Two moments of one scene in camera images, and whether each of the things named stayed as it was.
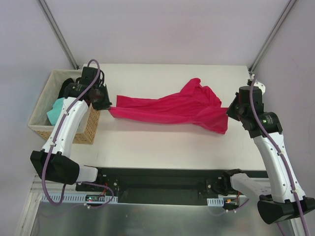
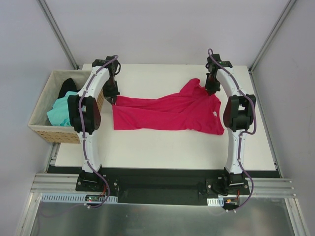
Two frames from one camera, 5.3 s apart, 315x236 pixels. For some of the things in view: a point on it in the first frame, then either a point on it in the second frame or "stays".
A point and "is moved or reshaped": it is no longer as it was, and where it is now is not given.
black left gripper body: (103, 99) -> (110, 93)
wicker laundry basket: (40, 125) stays
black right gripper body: (233, 109) -> (212, 87)
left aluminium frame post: (59, 33) stays
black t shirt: (61, 94) stays
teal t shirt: (54, 114) stays
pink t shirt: (196, 104) is moved or reshaped
